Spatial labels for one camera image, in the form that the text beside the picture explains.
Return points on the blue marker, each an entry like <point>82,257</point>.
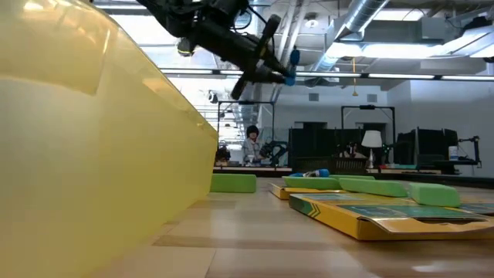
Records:
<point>320,172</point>

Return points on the black aluminium table frame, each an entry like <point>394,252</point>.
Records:
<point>444,179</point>

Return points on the white ceiling dome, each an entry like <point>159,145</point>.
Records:
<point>311,21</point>

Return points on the dark blue background robot arm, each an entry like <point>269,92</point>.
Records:
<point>278,148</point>

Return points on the black background panel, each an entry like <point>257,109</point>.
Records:
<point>428,144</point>
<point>320,143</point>

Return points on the white shade table lamp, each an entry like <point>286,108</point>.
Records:
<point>371,139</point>

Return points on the white container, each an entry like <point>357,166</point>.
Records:
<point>453,153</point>

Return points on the black background robot arm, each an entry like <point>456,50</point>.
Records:
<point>477,148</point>

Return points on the black metal station frame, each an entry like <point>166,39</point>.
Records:
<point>247,102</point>
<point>366,107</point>

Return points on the long ceiling light strip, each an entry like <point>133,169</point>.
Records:
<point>401,76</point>

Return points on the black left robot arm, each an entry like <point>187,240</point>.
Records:
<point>173,15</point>

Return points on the black round ceiling fixture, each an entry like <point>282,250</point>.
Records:
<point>185,46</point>

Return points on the yellow translucent plastic bin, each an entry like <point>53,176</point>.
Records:
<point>96,154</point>

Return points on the person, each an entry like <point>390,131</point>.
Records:
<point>251,148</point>

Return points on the yellow hanging pendant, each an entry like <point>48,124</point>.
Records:
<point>354,92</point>

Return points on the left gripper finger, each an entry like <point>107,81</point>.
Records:
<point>279,63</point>
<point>270,76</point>

